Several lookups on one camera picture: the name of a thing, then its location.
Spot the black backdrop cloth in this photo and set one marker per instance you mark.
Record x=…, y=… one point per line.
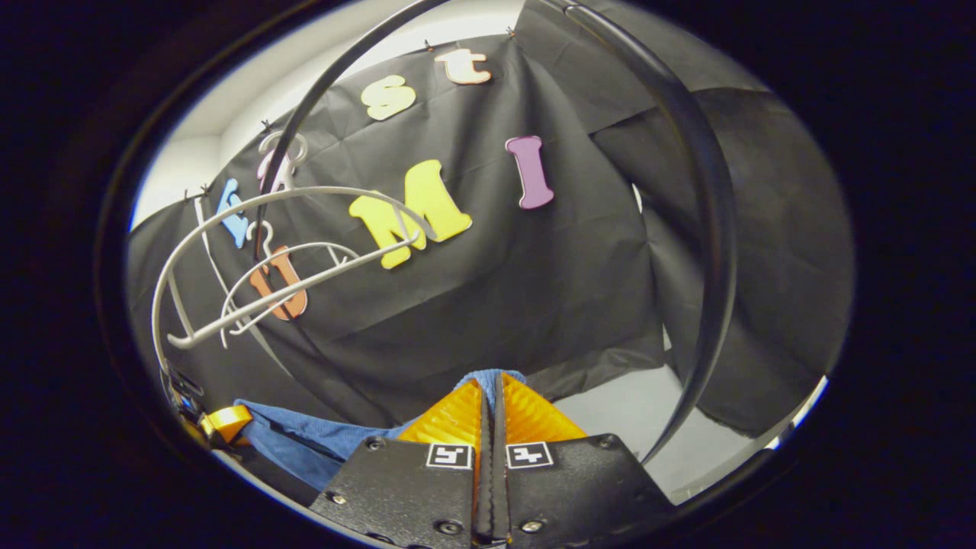
x=572, y=267

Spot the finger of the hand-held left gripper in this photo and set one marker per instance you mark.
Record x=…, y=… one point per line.
x=227, y=423

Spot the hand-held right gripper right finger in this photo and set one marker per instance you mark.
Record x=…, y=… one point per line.
x=579, y=488

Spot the blue garment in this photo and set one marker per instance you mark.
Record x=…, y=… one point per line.
x=305, y=444

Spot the white plastic hanger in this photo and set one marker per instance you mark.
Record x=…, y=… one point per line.
x=263, y=286
x=305, y=286

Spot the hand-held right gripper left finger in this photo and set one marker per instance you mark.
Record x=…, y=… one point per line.
x=404, y=496

